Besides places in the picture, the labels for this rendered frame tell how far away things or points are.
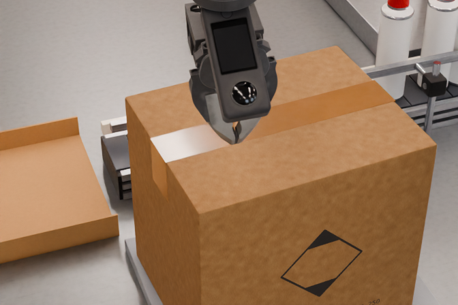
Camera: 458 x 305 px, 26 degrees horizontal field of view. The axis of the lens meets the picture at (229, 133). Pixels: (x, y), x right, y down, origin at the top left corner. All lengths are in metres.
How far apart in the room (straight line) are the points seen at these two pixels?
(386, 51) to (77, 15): 0.68
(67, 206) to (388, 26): 0.57
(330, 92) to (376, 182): 0.15
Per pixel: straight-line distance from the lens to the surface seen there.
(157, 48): 1.87
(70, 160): 1.60
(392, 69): 1.59
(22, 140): 1.64
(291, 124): 1.18
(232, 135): 1.07
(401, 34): 1.58
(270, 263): 1.15
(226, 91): 0.93
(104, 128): 1.54
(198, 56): 0.98
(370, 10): 1.91
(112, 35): 1.92
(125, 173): 1.49
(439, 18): 1.61
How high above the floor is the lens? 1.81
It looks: 37 degrees down
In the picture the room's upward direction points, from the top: straight up
